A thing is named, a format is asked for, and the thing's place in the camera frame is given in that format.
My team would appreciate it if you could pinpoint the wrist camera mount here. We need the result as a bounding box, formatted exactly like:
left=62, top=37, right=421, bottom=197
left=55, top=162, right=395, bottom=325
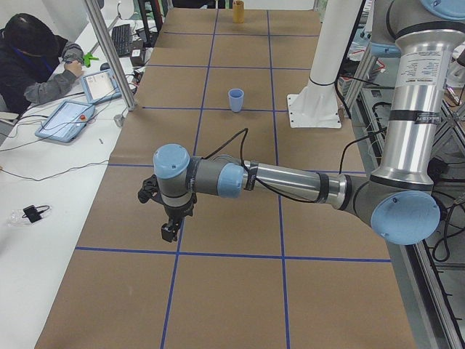
left=137, top=174, right=163, bottom=204

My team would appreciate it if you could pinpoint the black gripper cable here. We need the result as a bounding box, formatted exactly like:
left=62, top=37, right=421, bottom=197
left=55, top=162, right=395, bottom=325
left=201, top=127, right=328, bottom=203

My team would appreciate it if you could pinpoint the seated person dark jacket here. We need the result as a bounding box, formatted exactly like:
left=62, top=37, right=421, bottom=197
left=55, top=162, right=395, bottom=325
left=1, top=13, right=84, bottom=115

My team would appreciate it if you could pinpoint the white pedestal column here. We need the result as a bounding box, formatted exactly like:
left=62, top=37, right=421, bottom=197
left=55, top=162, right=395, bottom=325
left=287, top=0, right=364, bottom=129

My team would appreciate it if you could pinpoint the green plastic clamp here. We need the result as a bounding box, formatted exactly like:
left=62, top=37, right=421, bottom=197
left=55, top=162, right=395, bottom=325
left=83, top=52, right=99, bottom=68

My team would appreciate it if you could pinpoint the small black adapter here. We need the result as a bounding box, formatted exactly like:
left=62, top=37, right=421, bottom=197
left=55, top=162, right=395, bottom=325
left=23, top=205, right=50, bottom=223

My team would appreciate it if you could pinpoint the near teach pendant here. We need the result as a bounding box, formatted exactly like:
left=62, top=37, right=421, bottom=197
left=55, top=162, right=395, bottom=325
left=35, top=100, right=95, bottom=143

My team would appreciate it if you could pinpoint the blue cup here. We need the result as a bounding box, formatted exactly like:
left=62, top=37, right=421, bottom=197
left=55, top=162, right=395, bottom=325
left=228, top=88, right=244, bottom=113

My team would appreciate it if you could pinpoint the black keyboard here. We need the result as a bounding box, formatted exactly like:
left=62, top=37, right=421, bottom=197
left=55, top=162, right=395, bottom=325
left=111, top=24, right=132, bottom=57

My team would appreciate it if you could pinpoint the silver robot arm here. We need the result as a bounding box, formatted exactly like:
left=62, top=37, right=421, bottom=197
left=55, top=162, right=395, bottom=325
left=144, top=1, right=464, bottom=245

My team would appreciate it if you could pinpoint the far teach pendant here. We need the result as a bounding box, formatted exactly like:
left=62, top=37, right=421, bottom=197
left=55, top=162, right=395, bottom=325
left=81, top=69, right=121, bottom=104

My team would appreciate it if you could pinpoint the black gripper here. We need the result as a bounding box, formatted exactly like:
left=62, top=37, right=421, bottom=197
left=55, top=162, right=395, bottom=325
left=161, top=203, right=195, bottom=242

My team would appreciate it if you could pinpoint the yellow cup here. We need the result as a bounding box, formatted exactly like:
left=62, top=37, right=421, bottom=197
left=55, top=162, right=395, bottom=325
left=232, top=0, right=245, bottom=24

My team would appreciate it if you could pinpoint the aluminium frame post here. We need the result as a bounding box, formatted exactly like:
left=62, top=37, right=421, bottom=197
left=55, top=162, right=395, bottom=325
left=83, top=0, right=136, bottom=112

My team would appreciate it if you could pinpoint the teach pendant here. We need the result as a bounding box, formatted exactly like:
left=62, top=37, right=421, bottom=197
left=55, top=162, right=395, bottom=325
left=35, top=100, right=95, bottom=143
left=81, top=69, right=121, bottom=104

